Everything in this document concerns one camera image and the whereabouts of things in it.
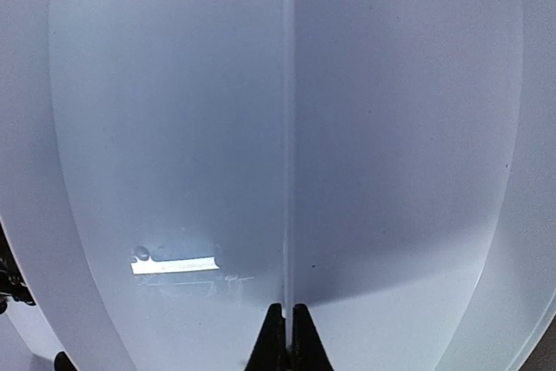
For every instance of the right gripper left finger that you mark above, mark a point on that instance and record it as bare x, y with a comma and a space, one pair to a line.
269, 351

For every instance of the white plastic tray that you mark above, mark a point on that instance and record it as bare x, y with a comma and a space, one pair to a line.
171, 168

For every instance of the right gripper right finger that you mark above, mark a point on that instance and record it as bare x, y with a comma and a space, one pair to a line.
307, 351

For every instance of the black chess piece lone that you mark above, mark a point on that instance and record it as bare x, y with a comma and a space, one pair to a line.
63, 363

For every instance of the black chess pieces lower cluster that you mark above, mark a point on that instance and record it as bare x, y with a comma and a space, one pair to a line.
13, 286

